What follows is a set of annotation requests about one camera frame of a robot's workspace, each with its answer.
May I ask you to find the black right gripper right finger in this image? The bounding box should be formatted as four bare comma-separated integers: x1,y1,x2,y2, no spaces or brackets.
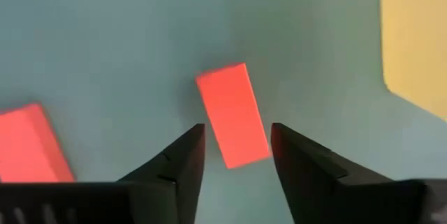
270,122,393,224

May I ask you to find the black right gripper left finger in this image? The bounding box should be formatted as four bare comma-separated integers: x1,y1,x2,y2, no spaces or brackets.
117,123,207,224

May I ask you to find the red rectangular block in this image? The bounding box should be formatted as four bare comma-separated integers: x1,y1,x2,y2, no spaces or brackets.
194,62,272,170
0,102,76,184

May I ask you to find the yellow plastic bin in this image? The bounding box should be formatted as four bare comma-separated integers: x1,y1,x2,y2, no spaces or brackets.
379,0,447,122

